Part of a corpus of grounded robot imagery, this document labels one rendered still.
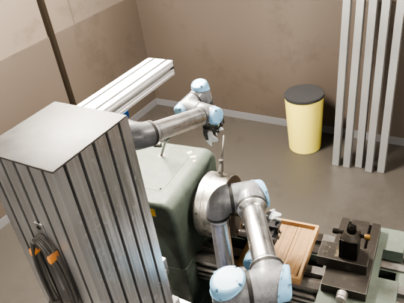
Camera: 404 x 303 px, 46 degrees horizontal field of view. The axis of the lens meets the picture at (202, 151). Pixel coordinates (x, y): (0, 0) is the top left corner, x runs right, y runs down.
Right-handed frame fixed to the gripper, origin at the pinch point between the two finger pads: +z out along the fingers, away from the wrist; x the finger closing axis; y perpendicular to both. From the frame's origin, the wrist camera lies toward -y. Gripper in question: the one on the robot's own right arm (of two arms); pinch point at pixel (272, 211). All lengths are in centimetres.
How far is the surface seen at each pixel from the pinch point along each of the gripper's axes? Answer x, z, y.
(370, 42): 2, 206, 12
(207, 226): 0.4, -19.0, -24.6
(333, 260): -6.2, -16.2, 31.7
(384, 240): -15, 11, 49
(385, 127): -65, 196, 29
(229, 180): 15.0, -0.9, -19.3
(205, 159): 16.2, 10.2, -36.6
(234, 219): -3.3, -7.1, -16.4
